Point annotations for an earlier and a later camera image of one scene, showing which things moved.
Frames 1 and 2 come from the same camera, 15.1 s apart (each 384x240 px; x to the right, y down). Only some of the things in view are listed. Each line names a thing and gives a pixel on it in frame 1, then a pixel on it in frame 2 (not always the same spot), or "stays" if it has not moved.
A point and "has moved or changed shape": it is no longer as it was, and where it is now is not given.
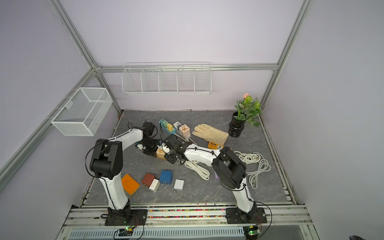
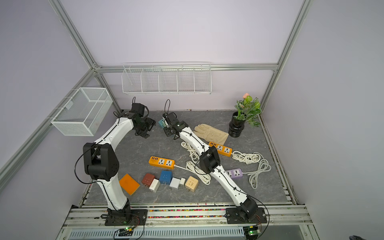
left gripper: (152, 151) -> (151, 122)
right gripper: (170, 159) -> (166, 131)
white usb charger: (179, 184) has moved or changed shape
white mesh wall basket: (81, 113) stays
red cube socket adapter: (148, 179) stays
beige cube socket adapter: (160, 153) -> (191, 183)
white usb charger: (154, 185) stays
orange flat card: (130, 185) stays
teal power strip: (163, 124) stays
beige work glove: (210, 134) stays
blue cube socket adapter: (166, 177) stays
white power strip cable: (256, 157) stays
